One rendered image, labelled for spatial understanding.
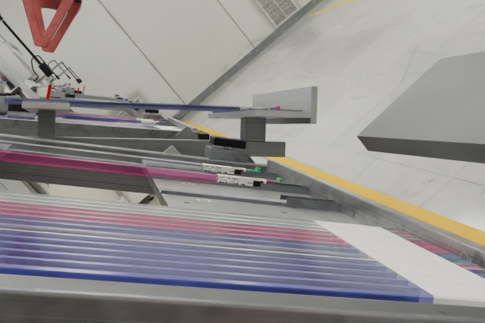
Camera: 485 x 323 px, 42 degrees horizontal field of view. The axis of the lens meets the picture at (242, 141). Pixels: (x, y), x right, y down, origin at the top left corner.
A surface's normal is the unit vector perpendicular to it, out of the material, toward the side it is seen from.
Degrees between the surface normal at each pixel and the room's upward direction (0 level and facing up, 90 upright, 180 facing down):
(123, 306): 90
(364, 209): 42
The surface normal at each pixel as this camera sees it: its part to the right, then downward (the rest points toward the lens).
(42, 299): 0.21, 0.08
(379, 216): -0.97, -0.12
